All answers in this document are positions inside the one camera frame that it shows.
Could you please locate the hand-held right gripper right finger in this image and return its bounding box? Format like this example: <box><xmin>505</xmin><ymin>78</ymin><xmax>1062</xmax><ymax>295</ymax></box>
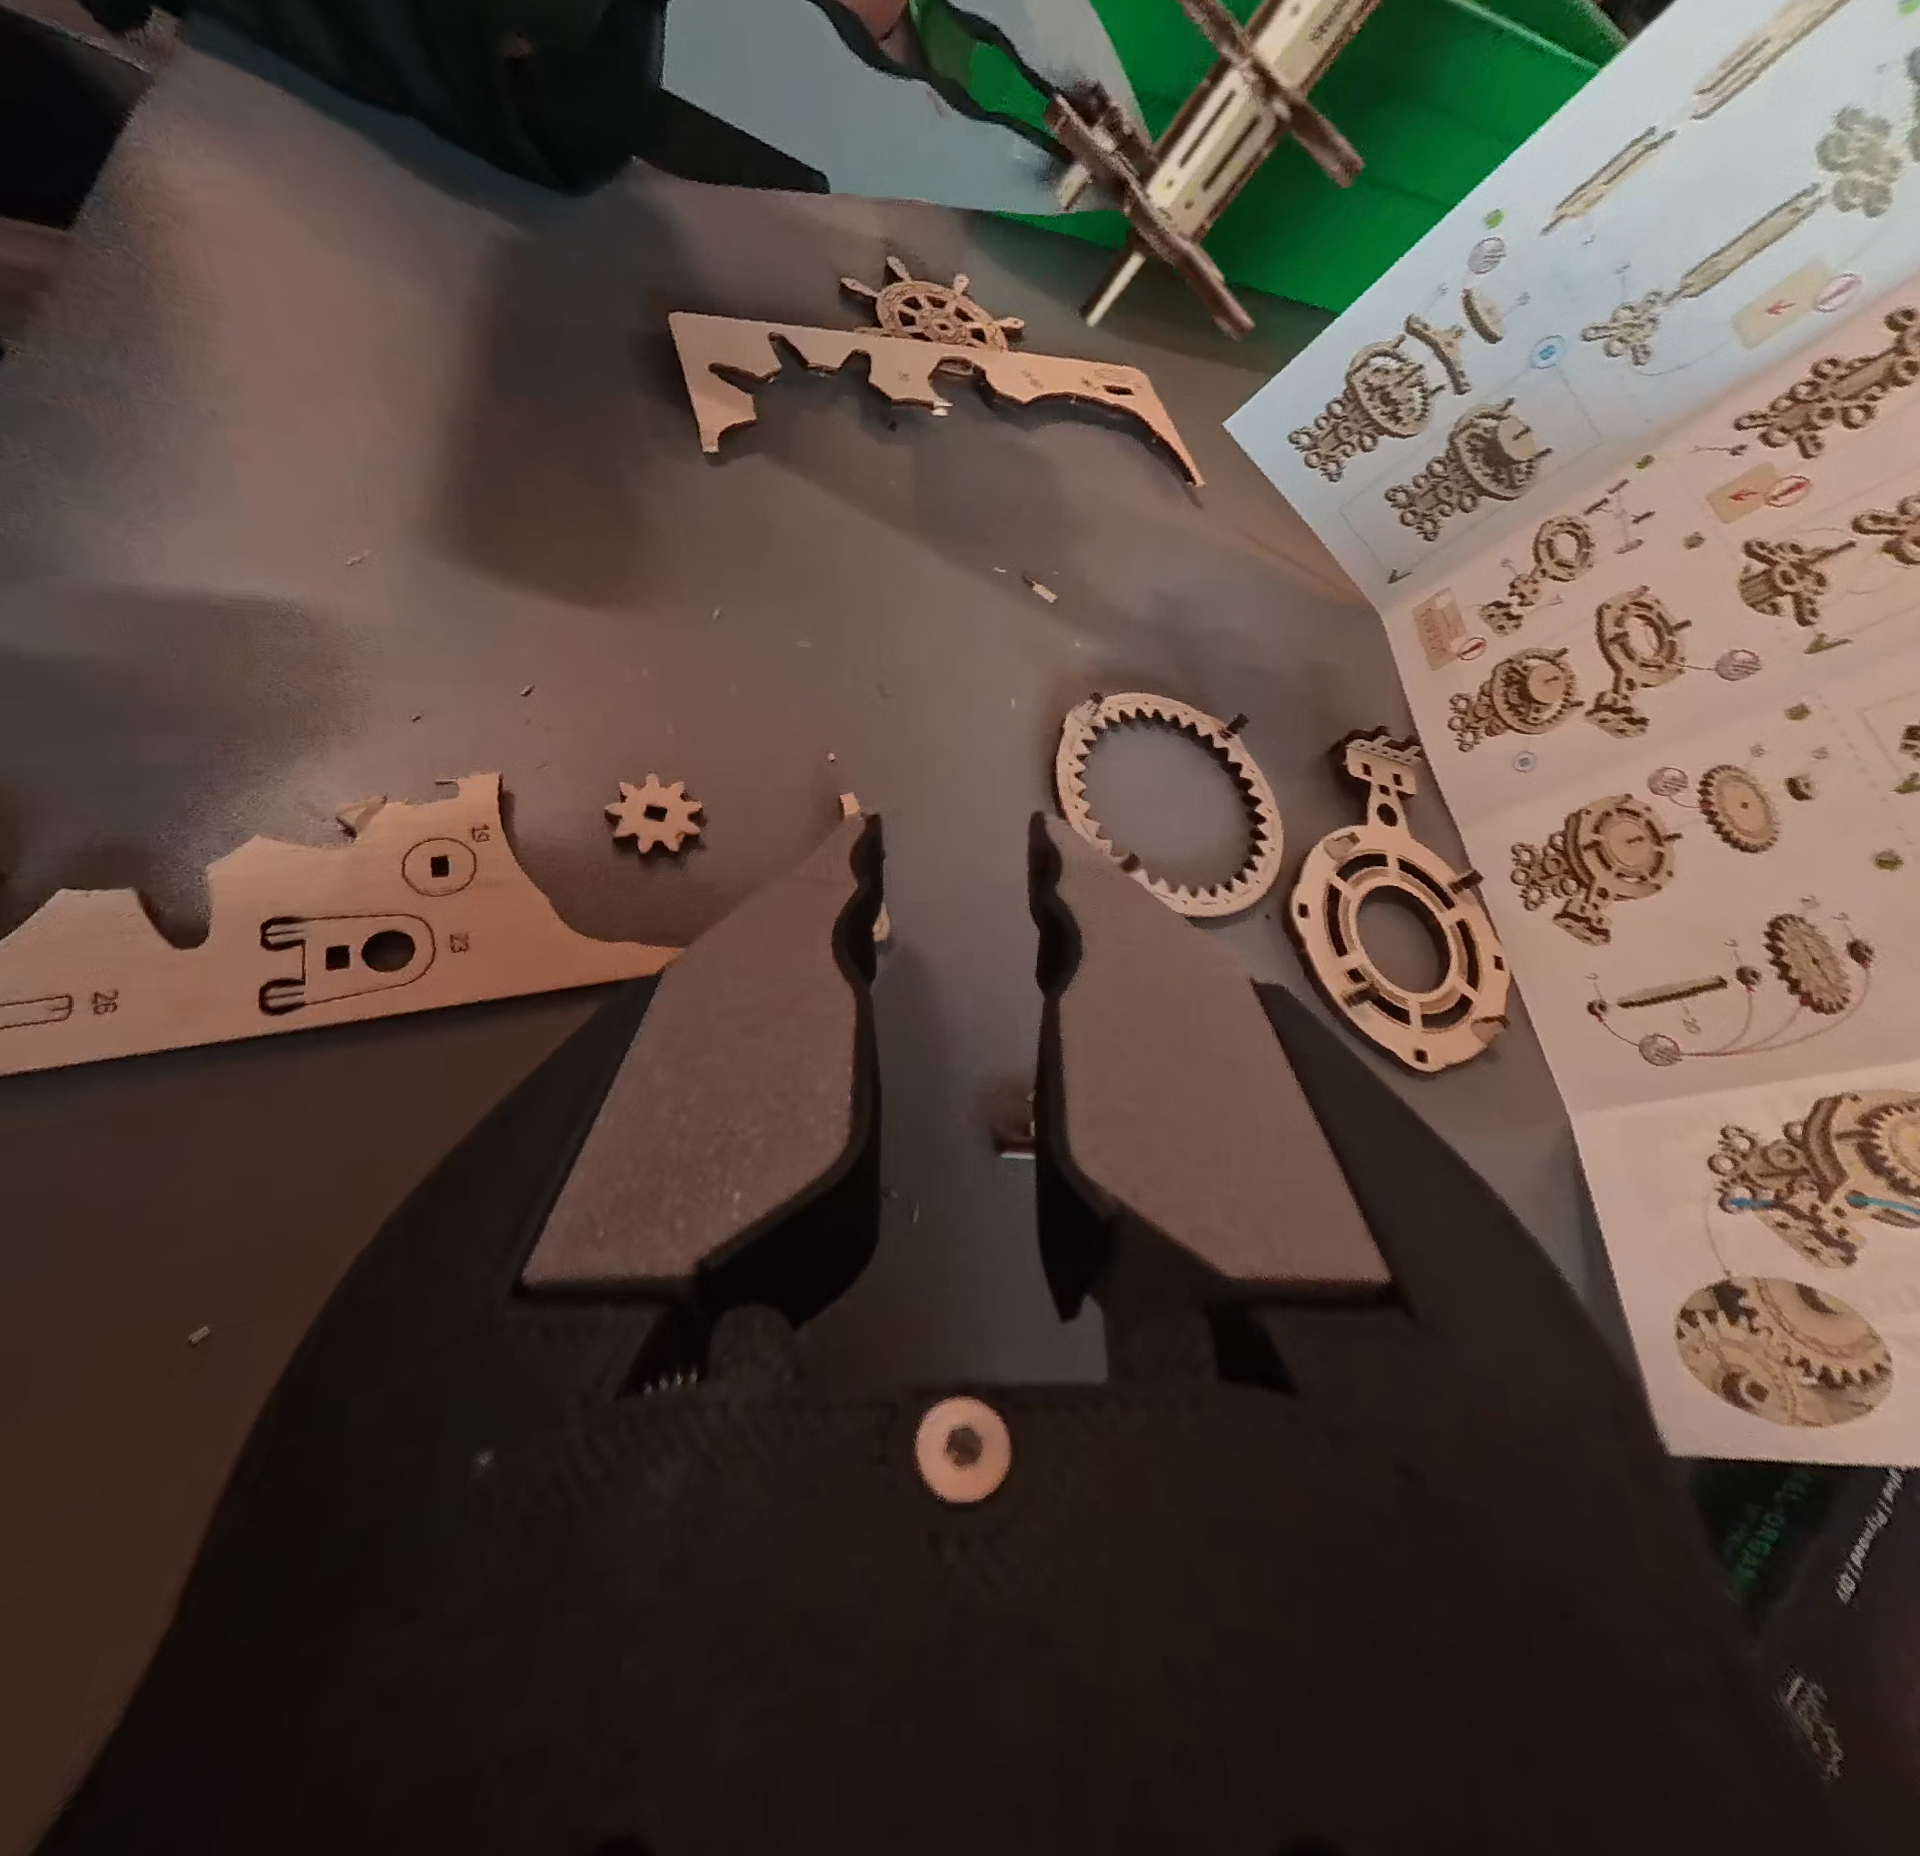
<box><xmin>1028</xmin><ymin>812</ymin><xmax>1397</xmax><ymax>1321</ymax></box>

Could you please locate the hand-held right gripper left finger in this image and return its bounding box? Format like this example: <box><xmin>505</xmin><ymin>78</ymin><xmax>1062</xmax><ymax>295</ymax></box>
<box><xmin>516</xmin><ymin>812</ymin><xmax>886</xmax><ymax>1319</ymax></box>

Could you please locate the wooden axle model assembly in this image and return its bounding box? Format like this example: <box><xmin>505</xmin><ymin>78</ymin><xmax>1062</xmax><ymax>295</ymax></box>
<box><xmin>1046</xmin><ymin>0</ymin><xmax>1433</xmax><ymax>336</ymax></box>

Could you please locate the small wooden gear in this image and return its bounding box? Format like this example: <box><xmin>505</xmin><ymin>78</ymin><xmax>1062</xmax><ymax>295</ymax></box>
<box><xmin>603</xmin><ymin>773</ymin><xmax>707</xmax><ymax>857</ymax></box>

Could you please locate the wooden ring gear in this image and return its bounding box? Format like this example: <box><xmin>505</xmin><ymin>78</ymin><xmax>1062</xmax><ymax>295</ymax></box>
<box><xmin>1054</xmin><ymin>694</ymin><xmax>1288</xmax><ymax>920</ymax></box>

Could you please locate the large wooden parts sheet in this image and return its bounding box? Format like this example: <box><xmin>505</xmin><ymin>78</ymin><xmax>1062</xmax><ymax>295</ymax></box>
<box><xmin>0</xmin><ymin>771</ymin><xmax>681</xmax><ymax>1081</ymax></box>

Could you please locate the wooden ship wheel part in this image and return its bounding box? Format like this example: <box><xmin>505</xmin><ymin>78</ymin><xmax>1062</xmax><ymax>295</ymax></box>
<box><xmin>837</xmin><ymin>253</ymin><xmax>1029</xmax><ymax>349</ymax></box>

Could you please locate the wooden sheet offcut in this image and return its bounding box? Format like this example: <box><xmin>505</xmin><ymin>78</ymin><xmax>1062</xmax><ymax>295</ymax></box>
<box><xmin>666</xmin><ymin>312</ymin><xmax>1205</xmax><ymax>490</ymax></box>

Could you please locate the green box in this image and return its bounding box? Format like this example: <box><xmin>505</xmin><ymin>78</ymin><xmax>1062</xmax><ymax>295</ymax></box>
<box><xmin>1049</xmin><ymin>0</ymin><xmax>1627</xmax><ymax>313</ymax></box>

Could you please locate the printed instruction booklet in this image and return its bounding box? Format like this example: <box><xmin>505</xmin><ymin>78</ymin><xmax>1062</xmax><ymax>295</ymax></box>
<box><xmin>1222</xmin><ymin>0</ymin><xmax>1920</xmax><ymax>1466</ymax></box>

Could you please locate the black kit box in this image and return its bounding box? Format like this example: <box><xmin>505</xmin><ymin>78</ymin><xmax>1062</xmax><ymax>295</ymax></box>
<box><xmin>1678</xmin><ymin>1459</ymin><xmax>1920</xmax><ymax>1856</ymax></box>

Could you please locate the round wooden frame part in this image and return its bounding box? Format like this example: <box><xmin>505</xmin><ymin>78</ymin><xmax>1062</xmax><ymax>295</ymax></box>
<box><xmin>1289</xmin><ymin>734</ymin><xmax>1510</xmax><ymax>1075</ymax></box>

